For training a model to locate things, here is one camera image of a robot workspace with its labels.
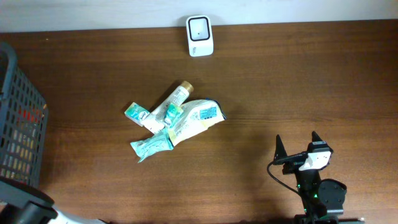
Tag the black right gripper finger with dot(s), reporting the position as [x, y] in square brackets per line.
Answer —
[280, 152]
[316, 137]

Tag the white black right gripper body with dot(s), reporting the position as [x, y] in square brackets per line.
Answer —
[292, 168]

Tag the green tissue pack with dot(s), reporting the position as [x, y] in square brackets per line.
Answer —
[172, 114]
[136, 113]

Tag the mint green wipes pack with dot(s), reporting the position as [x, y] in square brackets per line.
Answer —
[150, 146]

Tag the orange red snack bag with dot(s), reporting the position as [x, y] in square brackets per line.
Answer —
[22, 145]

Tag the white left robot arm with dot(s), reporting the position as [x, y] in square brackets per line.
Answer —
[28, 205]

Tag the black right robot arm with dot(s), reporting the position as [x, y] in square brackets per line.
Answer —
[322, 199]

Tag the white barcode scanner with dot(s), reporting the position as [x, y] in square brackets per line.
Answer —
[199, 36]

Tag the cream snack bag blue label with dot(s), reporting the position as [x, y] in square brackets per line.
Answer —
[197, 117]

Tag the dark grey plastic basket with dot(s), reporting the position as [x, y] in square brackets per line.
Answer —
[17, 91]

